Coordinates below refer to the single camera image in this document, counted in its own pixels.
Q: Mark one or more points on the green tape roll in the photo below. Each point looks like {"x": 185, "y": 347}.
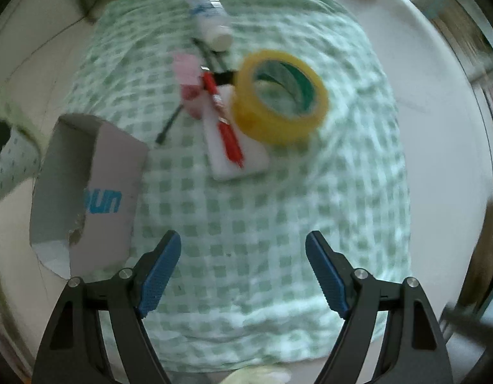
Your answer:
{"x": 304, "y": 86}

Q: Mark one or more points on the green checked cloth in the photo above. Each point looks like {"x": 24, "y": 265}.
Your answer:
{"x": 230, "y": 216}

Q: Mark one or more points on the white plastic bottle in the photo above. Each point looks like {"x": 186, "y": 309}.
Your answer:
{"x": 208, "y": 20}

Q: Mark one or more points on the red pen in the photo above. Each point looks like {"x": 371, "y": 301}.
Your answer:
{"x": 230, "y": 144}

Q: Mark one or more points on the dotted white sock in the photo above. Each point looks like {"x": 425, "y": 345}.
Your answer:
{"x": 18, "y": 164}

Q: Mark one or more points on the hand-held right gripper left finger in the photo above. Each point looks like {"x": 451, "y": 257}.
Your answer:
{"x": 158, "y": 276}

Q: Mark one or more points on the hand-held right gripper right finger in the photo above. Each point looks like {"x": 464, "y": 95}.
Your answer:
{"x": 328, "y": 276}

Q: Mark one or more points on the yellow tape roll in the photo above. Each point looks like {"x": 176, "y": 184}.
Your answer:
{"x": 270, "y": 128}

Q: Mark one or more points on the white power bank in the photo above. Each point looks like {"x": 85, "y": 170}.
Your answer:
{"x": 252, "y": 162}

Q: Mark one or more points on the pale green slipper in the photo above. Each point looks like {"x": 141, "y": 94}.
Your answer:
{"x": 258, "y": 376}
{"x": 10, "y": 108}

